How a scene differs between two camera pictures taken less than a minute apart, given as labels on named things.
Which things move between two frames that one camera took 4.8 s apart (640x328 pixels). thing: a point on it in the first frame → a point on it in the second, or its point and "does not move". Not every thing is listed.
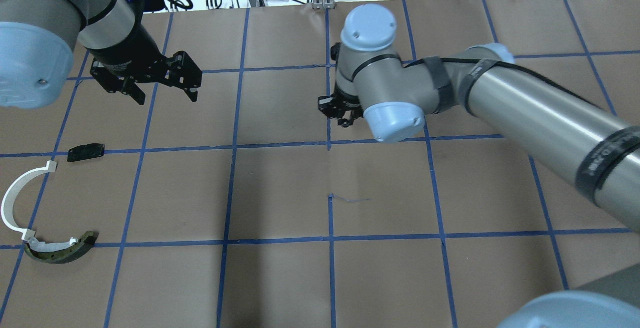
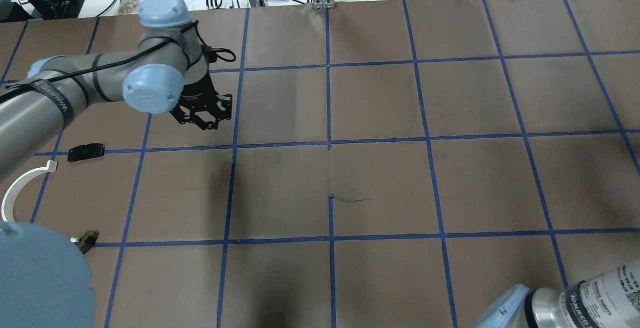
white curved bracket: [8, 199] does not move
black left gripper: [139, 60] → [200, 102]
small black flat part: [85, 151] does not move
